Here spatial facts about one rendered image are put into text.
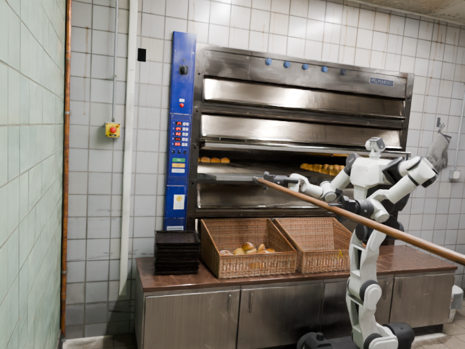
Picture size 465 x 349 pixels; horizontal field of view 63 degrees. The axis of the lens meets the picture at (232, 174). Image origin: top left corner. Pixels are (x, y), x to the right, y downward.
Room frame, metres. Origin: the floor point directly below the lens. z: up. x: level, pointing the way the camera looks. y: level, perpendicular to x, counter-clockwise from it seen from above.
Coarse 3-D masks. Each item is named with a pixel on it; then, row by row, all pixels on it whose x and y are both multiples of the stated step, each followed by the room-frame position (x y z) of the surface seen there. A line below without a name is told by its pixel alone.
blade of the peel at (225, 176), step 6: (210, 174) 2.62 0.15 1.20; (216, 174) 2.75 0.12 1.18; (222, 174) 2.77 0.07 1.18; (228, 174) 2.80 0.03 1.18; (234, 174) 2.82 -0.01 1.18; (240, 174) 2.85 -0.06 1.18; (246, 174) 2.87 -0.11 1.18; (252, 174) 2.90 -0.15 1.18; (258, 174) 2.92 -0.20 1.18; (228, 180) 2.52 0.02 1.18; (234, 180) 2.53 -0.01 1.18; (240, 180) 2.54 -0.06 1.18; (246, 180) 2.56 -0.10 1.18; (252, 180) 2.57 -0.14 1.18
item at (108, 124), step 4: (108, 124) 2.47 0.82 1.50; (112, 124) 2.48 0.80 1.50; (116, 124) 2.48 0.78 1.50; (120, 124) 2.50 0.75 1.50; (104, 128) 2.48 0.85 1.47; (108, 128) 2.47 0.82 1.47; (116, 128) 2.48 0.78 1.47; (120, 128) 2.50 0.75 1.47; (104, 132) 2.47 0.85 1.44; (108, 132) 2.47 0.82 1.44; (116, 132) 2.48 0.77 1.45; (120, 132) 2.50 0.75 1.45; (104, 136) 2.47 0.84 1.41; (108, 136) 2.47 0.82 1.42; (112, 136) 2.48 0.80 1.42; (116, 136) 2.49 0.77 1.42
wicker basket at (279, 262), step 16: (208, 224) 2.73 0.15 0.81; (224, 224) 2.77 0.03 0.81; (240, 224) 2.82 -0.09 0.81; (256, 224) 2.86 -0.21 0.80; (272, 224) 2.83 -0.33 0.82; (208, 240) 2.54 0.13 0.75; (240, 240) 2.79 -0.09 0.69; (208, 256) 2.51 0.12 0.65; (224, 256) 2.30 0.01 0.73; (240, 256) 2.33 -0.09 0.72; (256, 256) 2.37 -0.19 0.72; (272, 256) 2.42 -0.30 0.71; (288, 256) 2.46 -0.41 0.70; (224, 272) 2.30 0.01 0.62; (240, 272) 2.34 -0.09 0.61; (256, 272) 2.38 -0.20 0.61; (272, 272) 2.42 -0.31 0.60; (288, 272) 2.46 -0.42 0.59
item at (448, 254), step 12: (264, 180) 2.41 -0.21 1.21; (288, 192) 2.08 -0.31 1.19; (324, 204) 1.74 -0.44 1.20; (348, 216) 1.56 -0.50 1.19; (360, 216) 1.51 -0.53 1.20; (372, 228) 1.42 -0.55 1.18; (384, 228) 1.36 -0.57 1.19; (408, 240) 1.25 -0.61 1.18; (420, 240) 1.21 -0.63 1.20; (432, 252) 1.15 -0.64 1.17; (444, 252) 1.11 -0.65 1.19; (456, 252) 1.09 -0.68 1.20
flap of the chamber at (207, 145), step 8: (208, 144) 2.61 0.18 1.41; (216, 144) 2.63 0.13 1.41; (224, 144) 2.65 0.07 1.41; (232, 144) 2.68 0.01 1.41; (272, 152) 2.96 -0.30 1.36; (280, 152) 2.95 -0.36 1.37; (288, 152) 2.94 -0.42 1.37; (296, 152) 2.94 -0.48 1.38; (304, 152) 2.93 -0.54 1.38; (312, 152) 2.92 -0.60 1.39; (320, 152) 2.91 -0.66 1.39; (328, 152) 2.93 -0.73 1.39; (336, 152) 2.95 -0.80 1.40; (344, 152) 2.98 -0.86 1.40; (352, 152) 3.00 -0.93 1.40; (360, 152) 3.03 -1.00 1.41; (368, 152) 3.06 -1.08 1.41
